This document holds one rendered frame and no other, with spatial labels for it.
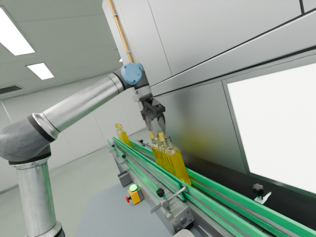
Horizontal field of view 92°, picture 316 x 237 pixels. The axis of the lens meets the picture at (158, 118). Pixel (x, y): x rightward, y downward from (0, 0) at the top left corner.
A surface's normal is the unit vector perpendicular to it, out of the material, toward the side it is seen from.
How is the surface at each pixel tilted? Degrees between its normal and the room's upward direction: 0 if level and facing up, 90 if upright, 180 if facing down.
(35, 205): 91
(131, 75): 92
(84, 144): 90
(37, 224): 91
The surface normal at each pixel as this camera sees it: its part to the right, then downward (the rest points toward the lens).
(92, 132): 0.43, 0.00
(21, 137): 0.23, 0.06
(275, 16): -0.84, 0.36
